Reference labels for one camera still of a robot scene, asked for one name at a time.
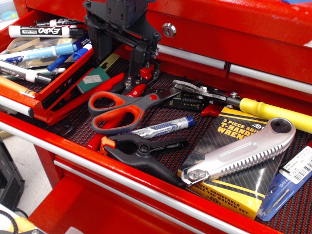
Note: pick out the red tool chest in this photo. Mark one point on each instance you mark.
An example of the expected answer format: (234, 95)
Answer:
(268, 35)

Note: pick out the black yellow wrench set box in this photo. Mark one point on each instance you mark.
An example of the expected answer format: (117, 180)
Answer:
(242, 192)

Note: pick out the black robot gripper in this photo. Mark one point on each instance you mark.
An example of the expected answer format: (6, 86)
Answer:
(126, 21)

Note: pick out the orange grey scissors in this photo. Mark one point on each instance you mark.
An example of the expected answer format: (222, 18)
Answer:
(137, 106)

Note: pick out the light blue marker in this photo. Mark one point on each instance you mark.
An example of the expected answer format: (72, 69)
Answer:
(47, 52)

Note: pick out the black red drawer liner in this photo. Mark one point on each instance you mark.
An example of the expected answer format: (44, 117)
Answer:
(119, 199)

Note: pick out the green card package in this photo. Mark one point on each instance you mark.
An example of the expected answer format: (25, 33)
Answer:
(94, 78)

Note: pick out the blue BIC marker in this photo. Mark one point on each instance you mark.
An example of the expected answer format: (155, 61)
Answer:
(165, 128)

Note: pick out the silver chest lock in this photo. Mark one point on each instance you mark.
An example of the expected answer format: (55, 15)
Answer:
(169, 30)

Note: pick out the yellow handled tool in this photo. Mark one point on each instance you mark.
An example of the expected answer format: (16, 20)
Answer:
(301, 121)

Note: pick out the black Expo marker front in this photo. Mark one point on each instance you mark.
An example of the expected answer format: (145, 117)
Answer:
(16, 31)

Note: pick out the black spring clamp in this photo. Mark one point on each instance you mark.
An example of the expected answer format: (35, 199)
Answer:
(138, 152)

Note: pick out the silver box cutter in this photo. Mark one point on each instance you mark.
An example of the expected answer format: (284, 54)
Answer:
(269, 142)

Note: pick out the red handled wire stripper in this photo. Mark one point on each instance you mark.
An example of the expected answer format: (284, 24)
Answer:
(134, 86)

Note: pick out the blue drill bit package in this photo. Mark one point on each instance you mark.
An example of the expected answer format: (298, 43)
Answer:
(291, 177)

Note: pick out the small red upper drawer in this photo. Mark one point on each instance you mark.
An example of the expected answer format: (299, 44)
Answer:
(53, 101)

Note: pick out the black expo marker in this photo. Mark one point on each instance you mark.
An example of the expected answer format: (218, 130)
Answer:
(16, 31)
(58, 22)

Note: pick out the large red open drawer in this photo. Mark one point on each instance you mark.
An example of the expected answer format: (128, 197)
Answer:
(283, 92)

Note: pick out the tan rubber band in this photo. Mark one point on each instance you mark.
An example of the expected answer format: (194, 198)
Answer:
(20, 44)

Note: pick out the white black dry erase marker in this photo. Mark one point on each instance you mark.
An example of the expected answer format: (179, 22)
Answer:
(24, 73)

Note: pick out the black box on floor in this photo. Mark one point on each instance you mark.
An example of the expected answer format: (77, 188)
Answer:
(11, 181)

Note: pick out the orange marker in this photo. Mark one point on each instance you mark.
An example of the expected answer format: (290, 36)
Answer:
(16, 87)

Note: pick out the black wire stripper gauge tool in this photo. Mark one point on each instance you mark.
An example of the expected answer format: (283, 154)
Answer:
(186, 101)

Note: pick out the black Expo marker rear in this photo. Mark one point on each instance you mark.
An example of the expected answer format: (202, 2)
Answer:
(58, 22)

